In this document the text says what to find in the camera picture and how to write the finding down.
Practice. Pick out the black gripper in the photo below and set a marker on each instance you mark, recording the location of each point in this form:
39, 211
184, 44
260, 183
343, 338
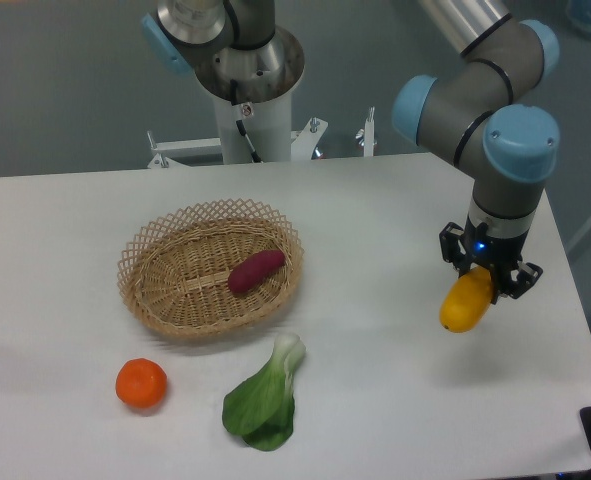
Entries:
485, 241

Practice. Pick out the yellow mango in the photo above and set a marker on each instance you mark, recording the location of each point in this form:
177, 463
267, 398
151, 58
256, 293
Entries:
467, 301

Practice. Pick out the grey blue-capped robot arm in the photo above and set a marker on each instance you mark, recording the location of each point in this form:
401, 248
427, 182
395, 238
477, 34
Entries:
475, 121

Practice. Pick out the purple sweet potato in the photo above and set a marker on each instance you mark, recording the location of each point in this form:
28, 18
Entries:
254, 270

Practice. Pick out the woven wicker basket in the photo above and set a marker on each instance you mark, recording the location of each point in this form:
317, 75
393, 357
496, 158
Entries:
173, 276

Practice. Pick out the green bok choy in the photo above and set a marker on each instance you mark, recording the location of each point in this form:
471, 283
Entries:
261, 409

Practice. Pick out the orange tangerine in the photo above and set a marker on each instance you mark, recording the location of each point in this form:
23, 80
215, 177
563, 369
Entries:
141, 384

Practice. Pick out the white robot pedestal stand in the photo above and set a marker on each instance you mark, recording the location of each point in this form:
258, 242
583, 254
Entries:
247, 133

